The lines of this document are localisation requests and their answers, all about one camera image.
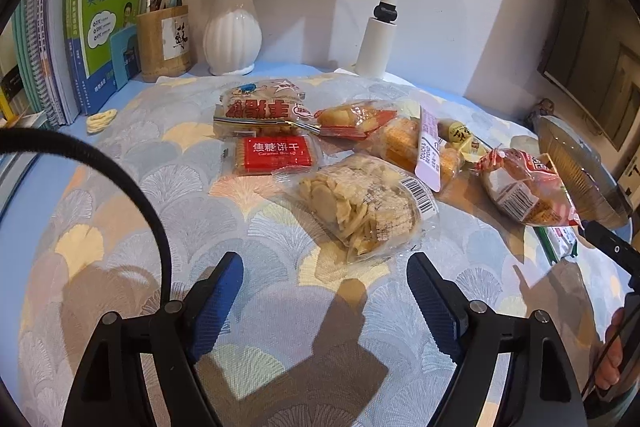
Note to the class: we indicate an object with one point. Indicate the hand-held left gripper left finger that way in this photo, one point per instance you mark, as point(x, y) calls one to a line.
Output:
point(220, 302)

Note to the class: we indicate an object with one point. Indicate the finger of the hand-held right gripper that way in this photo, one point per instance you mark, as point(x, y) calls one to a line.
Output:
point(607, 247)

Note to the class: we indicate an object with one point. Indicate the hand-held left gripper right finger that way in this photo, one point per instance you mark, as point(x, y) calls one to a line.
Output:
point(435, 302)

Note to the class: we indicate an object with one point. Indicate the green snack packet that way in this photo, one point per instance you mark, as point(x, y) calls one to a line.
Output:
point(560, 242)

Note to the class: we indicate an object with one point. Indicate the ribbed glass bowl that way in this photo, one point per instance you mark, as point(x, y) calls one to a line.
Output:
point(575, 167)

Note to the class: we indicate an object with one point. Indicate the red and white bread packet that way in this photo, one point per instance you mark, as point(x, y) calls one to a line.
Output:
point(525, 192)

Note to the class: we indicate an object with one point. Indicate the clear bag of chips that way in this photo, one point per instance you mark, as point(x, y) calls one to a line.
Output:
point(350, 207)

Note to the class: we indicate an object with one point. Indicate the red biscuit packet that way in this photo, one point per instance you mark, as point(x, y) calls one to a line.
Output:
point(272, 155)

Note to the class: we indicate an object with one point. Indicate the yellow cake packet white label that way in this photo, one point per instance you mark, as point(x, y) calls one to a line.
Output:
point(400, 142)

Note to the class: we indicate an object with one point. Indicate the small yellow snack packet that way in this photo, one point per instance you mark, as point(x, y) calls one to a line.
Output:
point(452, 132)

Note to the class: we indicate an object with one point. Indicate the large biscuit packet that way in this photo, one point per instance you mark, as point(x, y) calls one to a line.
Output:
point(260, 112)

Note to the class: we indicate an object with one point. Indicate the orange snack packet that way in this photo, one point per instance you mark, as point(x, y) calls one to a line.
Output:
point(350, 119)

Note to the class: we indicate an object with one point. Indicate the person's right hand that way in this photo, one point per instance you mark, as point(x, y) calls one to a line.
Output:
point(612, 357)

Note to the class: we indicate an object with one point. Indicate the small brown figurine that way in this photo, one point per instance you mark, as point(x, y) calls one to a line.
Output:
point(544, 111)

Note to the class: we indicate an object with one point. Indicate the dark monitor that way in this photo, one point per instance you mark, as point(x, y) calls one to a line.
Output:
point(590, 32)

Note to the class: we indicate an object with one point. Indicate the bamboo pen holder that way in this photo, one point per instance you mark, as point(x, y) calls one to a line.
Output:
point(162, 44)

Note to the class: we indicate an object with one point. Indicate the white ribbed vase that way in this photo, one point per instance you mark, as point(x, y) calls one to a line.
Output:
point(232, 32)

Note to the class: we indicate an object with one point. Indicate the stack of spiral notebooks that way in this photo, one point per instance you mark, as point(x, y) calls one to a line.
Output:
point(45, 52)

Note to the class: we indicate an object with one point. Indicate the pens in holder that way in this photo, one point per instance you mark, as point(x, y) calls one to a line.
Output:
point(162, 2)

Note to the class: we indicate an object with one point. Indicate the blue spine book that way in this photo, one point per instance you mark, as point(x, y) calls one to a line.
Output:
point(74, 32)

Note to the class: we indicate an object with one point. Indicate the green cover book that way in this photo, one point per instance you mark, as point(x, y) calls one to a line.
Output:
point(112, 12)

